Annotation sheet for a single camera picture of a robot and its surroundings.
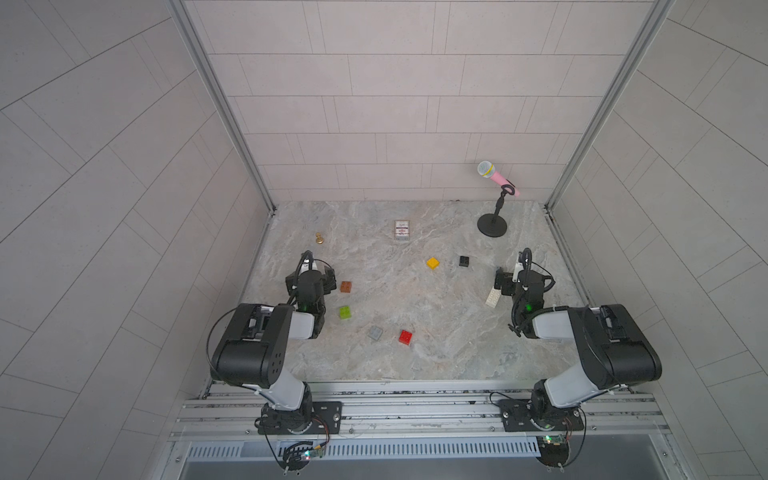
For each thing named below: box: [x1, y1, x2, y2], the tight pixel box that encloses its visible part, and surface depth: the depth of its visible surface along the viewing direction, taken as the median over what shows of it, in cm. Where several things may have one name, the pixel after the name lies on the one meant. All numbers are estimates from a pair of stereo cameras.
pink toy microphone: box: [477, 160, 520, 197], surface depth 95 cm
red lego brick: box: [398, 330, 413, 346], surface depth 85 cm
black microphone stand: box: [477, 184, 515, 237], surface depth 112 cm
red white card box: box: [394, 220, 411, 241], surface depth 110 cm
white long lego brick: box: [485, 286, 502, 308], surface depth 92 cm
